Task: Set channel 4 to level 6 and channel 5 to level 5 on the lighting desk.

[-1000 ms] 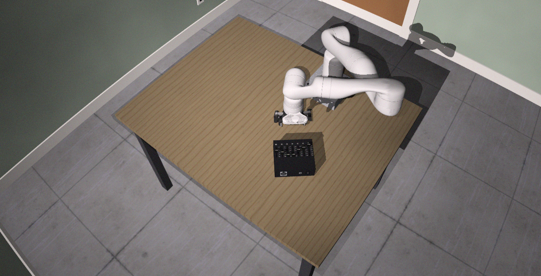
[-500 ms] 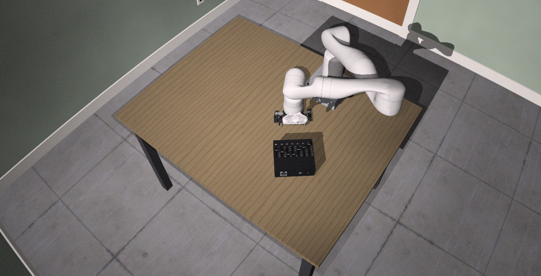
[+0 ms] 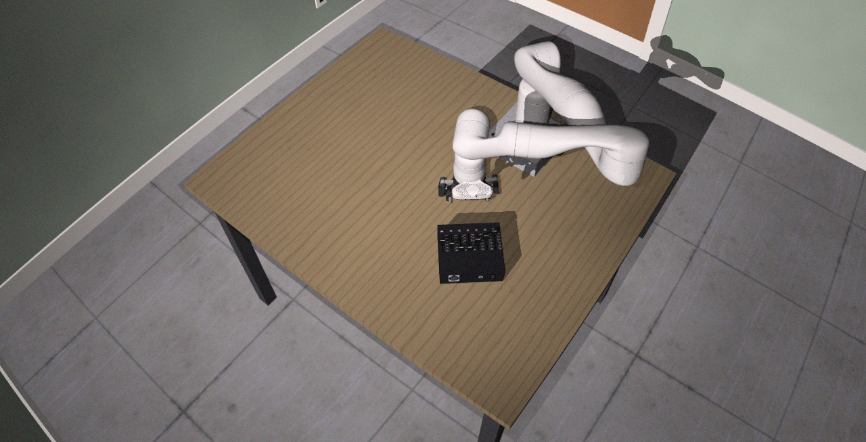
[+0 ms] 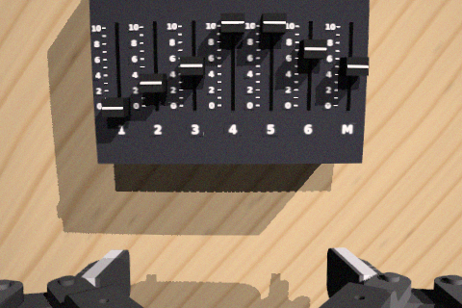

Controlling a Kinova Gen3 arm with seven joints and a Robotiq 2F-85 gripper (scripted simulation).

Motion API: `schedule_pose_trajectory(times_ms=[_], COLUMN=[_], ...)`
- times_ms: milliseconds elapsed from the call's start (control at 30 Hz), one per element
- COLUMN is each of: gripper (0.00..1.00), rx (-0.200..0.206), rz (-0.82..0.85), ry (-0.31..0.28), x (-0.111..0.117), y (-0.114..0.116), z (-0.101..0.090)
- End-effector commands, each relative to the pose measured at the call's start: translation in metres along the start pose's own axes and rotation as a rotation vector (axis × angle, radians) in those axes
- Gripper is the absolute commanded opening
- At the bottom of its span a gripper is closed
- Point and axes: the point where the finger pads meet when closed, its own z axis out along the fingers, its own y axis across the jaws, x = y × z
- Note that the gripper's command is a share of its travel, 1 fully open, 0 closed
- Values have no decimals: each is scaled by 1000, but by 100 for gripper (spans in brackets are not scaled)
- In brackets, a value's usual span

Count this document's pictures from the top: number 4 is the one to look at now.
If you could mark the black lighting desk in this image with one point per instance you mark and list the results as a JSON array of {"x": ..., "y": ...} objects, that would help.
[{"x": 247, "y": 93}]

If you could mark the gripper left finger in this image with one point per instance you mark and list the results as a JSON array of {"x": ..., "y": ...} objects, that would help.
[{"x": 111, "y": 273}]

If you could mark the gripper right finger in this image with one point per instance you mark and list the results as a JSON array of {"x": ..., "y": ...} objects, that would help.
[{"x": 345, "y": 270}]

